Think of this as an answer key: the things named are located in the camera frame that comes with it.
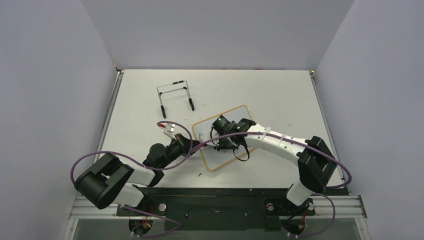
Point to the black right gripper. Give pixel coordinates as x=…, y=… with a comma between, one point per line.
x=222, y=141

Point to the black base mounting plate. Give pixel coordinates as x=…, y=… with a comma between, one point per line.
x=222, y=209

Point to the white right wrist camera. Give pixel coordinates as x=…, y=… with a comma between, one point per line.
x=205, y=135

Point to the metal wire whiteboard stand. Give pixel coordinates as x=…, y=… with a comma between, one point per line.
x=174, y=91

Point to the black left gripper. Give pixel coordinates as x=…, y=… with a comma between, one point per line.
x=184, y=143

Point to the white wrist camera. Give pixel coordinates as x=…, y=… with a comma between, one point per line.
x=205, y=135
x=168, y=130

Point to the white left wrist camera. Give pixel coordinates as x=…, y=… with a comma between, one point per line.
x=168, y=130

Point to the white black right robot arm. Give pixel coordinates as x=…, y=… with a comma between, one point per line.
x=311, y=156

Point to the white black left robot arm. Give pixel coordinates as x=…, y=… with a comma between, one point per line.
x=110, y=181

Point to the aluminium table edge rail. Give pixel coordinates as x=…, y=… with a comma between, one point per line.
x=314, y=83

